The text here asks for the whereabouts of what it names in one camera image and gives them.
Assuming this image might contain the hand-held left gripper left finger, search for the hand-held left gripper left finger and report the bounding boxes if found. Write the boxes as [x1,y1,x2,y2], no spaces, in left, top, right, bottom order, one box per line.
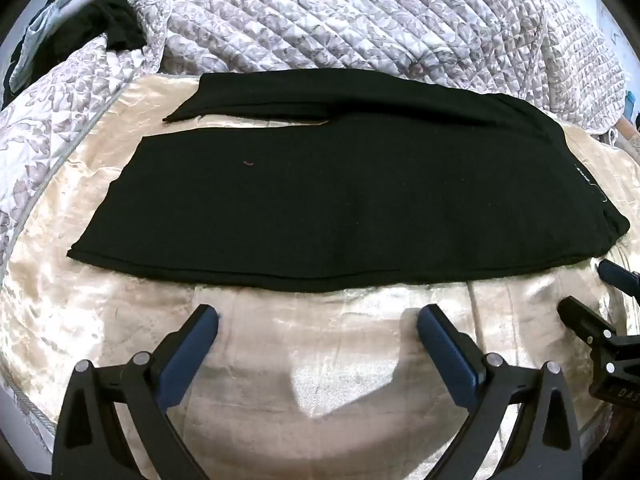
[51,304,221,480]

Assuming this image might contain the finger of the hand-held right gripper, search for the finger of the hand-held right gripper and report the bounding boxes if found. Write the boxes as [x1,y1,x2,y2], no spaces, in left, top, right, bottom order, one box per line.
[598,259,640,306]
[557,296,620,350]

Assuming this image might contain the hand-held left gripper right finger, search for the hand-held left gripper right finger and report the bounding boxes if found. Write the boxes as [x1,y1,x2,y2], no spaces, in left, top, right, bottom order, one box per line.
[416,304,583,480]

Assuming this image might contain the black pants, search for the black pants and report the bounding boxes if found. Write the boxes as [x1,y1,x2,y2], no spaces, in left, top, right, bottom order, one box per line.
[66,69,631,295]

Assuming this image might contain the golden satin bed sheet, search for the golden satin bed sheet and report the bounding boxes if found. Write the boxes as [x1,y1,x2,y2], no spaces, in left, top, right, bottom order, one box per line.
[0,74,640,480]

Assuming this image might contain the light blue cloth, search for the light blue cloth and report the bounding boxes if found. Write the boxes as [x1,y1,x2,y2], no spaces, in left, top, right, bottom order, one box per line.
[9,0,98,92]

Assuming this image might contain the floral quilted blanket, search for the floral quilted blanket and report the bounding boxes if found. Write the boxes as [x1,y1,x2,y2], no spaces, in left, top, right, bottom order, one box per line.
[0,0,628,441]

